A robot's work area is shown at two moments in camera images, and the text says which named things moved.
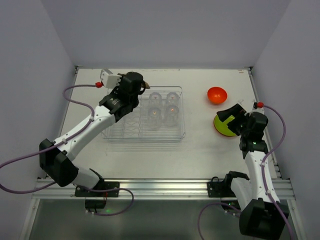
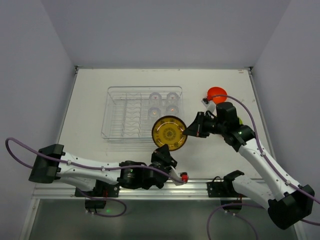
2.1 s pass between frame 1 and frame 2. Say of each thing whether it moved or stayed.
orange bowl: stayed
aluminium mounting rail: stayed
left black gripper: moved
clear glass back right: stayed
